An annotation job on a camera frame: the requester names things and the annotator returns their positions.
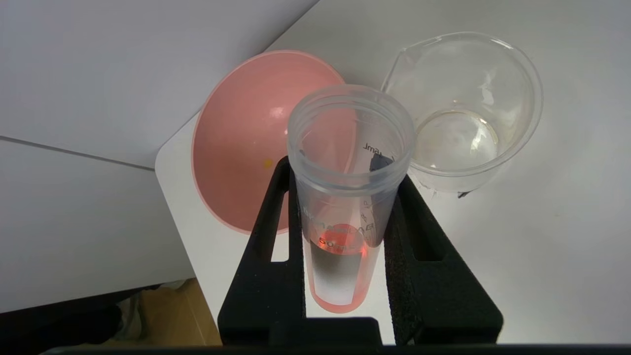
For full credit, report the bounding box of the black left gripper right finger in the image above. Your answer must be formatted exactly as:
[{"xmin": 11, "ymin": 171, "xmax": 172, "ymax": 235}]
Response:
[{"xmin": 382, "ymin": 175, "xmax": 504, "ymax": 347}]

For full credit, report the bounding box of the pink plastic bowl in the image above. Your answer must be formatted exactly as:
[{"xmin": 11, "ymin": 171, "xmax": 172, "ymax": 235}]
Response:
[{"xmin": 191, "ymin": 49, "xmax": 346, "ymax": 235}]

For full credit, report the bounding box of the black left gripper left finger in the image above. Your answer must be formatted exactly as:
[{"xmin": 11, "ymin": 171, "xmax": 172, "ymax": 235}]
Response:
[{"xmin": 218, "ymin": 156, "xmax": 307, "ymax": 347}]

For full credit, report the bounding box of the test tube with red pigment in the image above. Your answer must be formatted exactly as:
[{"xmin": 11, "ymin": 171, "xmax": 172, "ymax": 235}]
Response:
[{"xmin": 286, "ymin": 83, "xmax": 415, "ymax": 315}]

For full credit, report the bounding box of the clear glass beaker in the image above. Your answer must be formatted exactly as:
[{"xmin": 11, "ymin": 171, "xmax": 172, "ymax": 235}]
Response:
[{"xmin": 380, "ymin": 31, "xmax": 544, "ymax": 199}]

